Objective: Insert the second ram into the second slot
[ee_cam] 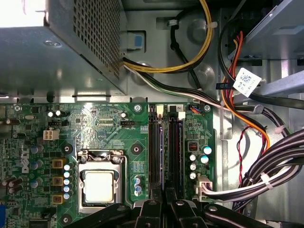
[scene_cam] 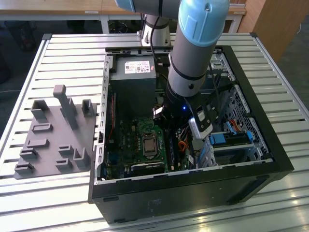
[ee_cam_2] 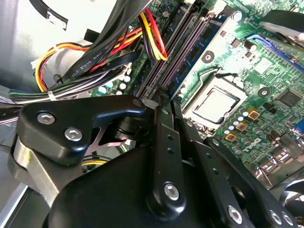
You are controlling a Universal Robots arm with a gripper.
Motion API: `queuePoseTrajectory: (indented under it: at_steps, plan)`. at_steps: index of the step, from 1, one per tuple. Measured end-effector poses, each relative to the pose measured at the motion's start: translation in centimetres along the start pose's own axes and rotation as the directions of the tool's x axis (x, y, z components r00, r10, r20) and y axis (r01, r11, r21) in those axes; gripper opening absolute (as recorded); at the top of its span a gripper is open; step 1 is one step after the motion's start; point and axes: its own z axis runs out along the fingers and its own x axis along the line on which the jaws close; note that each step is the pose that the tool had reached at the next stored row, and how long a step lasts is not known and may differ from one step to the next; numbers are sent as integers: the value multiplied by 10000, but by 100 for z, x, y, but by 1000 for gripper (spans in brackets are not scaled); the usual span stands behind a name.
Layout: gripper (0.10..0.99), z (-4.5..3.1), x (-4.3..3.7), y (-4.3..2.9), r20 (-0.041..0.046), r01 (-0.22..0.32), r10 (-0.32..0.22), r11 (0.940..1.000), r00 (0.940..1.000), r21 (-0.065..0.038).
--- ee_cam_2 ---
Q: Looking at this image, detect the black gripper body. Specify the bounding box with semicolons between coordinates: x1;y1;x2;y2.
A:
42;146;224;228

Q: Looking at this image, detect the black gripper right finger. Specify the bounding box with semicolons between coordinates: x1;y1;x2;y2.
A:
172;101;299;228

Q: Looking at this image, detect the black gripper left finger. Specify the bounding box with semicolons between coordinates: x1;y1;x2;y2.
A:
10;91;187;216

